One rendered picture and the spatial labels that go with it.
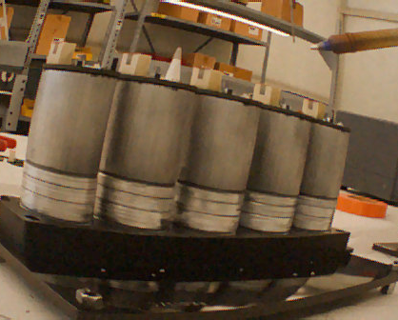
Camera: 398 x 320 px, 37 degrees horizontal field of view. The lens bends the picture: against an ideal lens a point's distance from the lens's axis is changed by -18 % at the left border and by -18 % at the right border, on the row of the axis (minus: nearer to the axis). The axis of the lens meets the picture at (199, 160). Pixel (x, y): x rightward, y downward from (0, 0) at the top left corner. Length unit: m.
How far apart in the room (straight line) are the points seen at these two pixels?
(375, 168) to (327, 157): 0.48
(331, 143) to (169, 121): 0.08
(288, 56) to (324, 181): 5.84
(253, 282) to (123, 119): 0.06
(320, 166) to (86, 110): 0.11
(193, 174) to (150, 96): 0.03
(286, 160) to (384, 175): 0.49
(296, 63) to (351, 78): 0.68
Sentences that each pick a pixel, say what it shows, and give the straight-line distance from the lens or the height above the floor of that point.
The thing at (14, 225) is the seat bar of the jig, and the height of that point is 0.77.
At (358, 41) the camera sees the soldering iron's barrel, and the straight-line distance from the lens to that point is 0.23.
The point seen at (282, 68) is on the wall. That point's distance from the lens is 6.03.
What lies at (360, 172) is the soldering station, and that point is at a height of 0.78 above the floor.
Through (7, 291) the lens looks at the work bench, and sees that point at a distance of 0.16.
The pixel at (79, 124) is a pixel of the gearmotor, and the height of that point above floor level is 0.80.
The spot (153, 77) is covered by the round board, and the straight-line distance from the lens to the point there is 0.19.
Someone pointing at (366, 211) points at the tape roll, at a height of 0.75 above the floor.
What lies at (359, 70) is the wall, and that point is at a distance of 6.40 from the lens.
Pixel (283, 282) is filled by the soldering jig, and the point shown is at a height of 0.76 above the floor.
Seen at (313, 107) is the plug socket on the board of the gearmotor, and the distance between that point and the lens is 0.25.
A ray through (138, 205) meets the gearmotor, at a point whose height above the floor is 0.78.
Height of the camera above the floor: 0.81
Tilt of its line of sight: 4 degrees down
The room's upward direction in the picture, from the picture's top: 11 degrees clockwise
